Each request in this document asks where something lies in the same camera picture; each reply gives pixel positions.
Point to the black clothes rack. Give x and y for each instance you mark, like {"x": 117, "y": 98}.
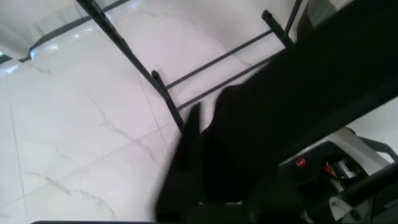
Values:
{"x": 124, "y": 46}

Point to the black garment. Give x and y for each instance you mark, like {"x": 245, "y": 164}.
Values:
{"x": 295, "y": 93}

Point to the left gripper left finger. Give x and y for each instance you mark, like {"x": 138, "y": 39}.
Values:
{"x": 183, "y": 174}

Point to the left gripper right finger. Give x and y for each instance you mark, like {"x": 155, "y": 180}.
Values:
{"x": 273, "y": 202}

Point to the white curtain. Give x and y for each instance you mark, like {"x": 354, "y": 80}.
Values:
{"x": 31, "y": 21}

